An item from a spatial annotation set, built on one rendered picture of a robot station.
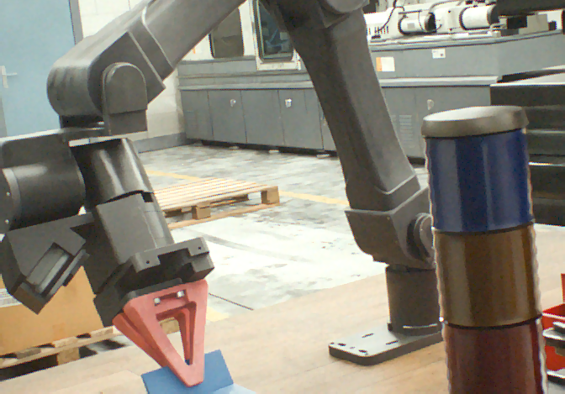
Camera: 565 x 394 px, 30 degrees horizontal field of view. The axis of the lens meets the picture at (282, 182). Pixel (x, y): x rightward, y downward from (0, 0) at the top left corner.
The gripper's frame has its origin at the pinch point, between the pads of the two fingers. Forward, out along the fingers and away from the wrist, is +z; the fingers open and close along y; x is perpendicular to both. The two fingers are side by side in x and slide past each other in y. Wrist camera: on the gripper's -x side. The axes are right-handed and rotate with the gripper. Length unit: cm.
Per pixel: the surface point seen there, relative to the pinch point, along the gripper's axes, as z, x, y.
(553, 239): -5, 73, -28
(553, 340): 8.8, 20.7, 15.9
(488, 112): 1.9, -9.5, 48.5
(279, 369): -0.3, 18.0, -17.2
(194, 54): -458, 564, -826
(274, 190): -179, 369, -510
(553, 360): 10.0, 30.9, 4.6
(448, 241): 5.2, -11.0, 45.2
